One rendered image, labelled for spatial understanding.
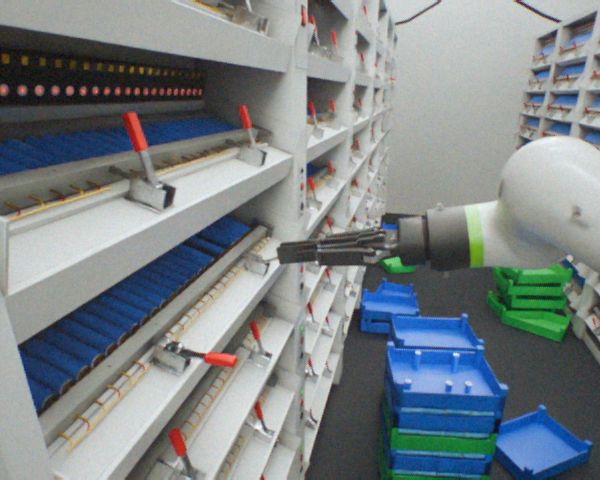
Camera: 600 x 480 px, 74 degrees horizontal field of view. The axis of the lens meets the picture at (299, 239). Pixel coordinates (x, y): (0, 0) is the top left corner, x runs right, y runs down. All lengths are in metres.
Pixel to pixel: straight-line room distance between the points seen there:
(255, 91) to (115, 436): 0.61
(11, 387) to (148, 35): 0.29
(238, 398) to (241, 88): 0.57
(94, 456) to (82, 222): 0.20
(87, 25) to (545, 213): 0.45
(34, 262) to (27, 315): 0.04
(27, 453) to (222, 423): 0.40
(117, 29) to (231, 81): 0.47
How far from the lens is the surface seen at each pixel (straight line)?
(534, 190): 0.48
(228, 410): 0.72
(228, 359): 0.46
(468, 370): 1.44
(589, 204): 0.48
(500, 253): 0.60
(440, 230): 0.59
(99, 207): 0.40
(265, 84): 0.81
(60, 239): 0.35
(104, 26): 0.37
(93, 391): 0.45
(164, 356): 0.49
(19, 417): 0.32
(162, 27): 0.43
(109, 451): 0.44
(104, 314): 0.53
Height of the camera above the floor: 1.23
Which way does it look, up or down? 20 degrees down
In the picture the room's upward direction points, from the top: straight up
